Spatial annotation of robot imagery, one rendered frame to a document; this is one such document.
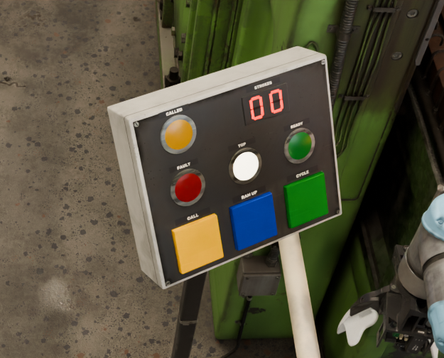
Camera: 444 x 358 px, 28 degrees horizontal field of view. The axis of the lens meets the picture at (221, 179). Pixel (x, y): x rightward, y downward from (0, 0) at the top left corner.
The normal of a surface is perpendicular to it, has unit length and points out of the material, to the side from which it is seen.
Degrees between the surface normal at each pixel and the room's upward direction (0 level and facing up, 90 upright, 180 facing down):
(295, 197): 60
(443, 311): 55
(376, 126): 90
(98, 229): 0
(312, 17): 90
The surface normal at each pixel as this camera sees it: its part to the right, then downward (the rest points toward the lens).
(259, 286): 0.09, 0.78
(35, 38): 0.12, -0.63
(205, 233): 0.50, 0.29
